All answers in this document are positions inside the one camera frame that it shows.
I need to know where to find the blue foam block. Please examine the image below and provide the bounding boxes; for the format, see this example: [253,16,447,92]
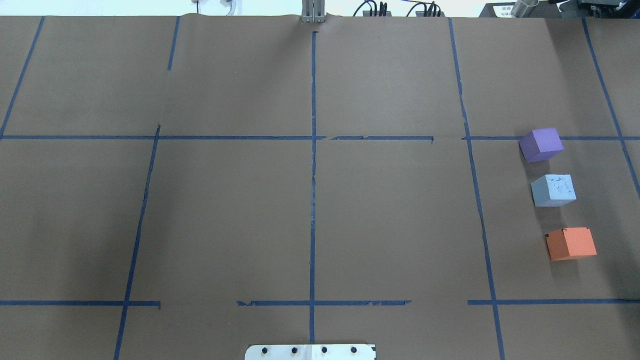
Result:
[530,174,578,207]

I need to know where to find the purple foam block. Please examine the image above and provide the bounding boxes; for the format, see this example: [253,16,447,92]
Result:
[518,127,565,163]

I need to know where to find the orange foam block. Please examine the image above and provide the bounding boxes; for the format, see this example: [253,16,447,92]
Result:
[545,227,597,261]

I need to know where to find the metal cup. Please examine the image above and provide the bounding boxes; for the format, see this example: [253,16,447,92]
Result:
[510,0,540,18]

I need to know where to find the aluminium frame post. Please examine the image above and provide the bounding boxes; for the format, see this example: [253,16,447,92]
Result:
[301,0,327,24]

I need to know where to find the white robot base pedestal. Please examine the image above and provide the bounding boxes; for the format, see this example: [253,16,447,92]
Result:
[244,343,377,360]

